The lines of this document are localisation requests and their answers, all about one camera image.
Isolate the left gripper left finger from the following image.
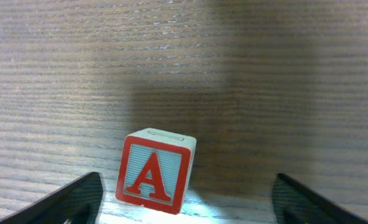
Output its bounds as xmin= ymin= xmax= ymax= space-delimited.
xmin=0 ymin=172 xmax=103 ymax=224

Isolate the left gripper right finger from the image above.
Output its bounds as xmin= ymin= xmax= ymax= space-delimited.
xmin=272 ymin=173 xmax=368 ymax=224

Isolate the red letter A block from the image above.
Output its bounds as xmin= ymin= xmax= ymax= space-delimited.
xmin=116 ymin=128 xmax=197 ymax=215

